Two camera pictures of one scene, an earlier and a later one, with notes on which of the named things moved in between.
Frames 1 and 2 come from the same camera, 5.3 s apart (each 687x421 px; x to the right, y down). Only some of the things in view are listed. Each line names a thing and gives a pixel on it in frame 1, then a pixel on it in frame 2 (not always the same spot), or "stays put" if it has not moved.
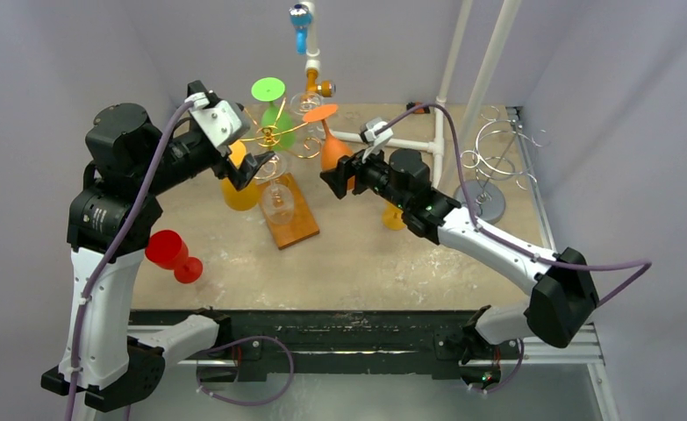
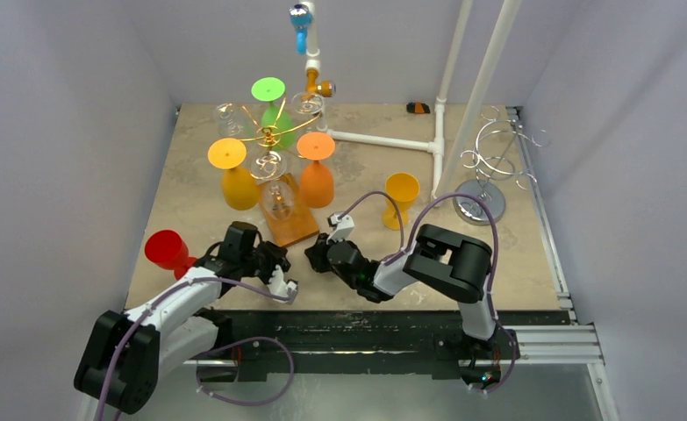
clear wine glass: x=301 y=102 stays put
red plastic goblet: x=168 y=250 stays put
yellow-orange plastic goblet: x=246 y=197 stays put
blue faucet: x=300 y=17 stays put
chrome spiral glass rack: x=501 y=153 stays put
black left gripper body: x=182 y=158 -> x=263 y=260
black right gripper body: x=347 y=176 -> x=321 y=255
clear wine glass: x=278 y=203 stays put
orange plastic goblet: x=332 y=148 -> x=317 y=184
